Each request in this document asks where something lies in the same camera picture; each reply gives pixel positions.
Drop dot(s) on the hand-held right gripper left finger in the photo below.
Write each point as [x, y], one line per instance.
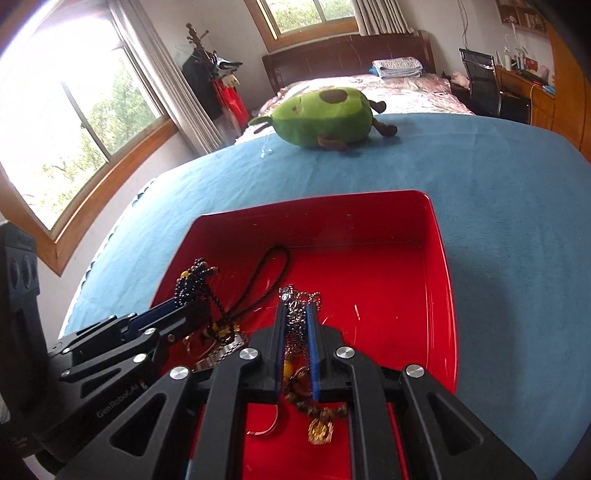
[278, 341]

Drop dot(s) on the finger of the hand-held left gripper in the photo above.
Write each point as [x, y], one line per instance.
[157, 316]
[115, 367]

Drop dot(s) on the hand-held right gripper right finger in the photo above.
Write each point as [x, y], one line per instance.
[315, 346]

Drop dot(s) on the black bead strand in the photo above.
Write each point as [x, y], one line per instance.
[189, 286]

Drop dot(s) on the silver metal wristwatch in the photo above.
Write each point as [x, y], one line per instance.
[221, 356]

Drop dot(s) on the silver bangle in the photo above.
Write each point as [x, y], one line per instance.
[275, 417]

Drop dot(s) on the red tin box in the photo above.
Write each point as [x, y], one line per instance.
[369, 286]

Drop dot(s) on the gold pendant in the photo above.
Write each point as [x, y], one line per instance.
[321, 429]

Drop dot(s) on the blue blanket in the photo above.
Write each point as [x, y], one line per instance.
[485, 207]

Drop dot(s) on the red bag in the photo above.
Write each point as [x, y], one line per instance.
[233, 106]

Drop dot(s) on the green avocado plush toy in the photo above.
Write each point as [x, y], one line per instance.
[318, 120]

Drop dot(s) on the beige curtain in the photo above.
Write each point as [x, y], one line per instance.
[383, 16]
[175, 83]

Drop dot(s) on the coat rack with clothes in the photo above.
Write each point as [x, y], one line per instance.
[203, 78]

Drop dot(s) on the folded blue towel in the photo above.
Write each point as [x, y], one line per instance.
[397, 67]

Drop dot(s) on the dark wooden headboard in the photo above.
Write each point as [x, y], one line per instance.
[341, 55]

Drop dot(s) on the pink plush toy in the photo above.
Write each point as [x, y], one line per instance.
[460, 79]

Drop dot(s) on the black office chair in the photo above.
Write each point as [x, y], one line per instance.
[480, 81]

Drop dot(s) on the wooden desk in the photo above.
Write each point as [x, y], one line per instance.
[521, 99]

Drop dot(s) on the wooden wardrobe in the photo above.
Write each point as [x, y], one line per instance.
[572, 101]

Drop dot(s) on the wooden frame window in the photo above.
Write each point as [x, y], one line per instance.
[309, 16]
[83, 138]

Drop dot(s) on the wooden wall shelf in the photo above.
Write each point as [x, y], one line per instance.
[524, 16]

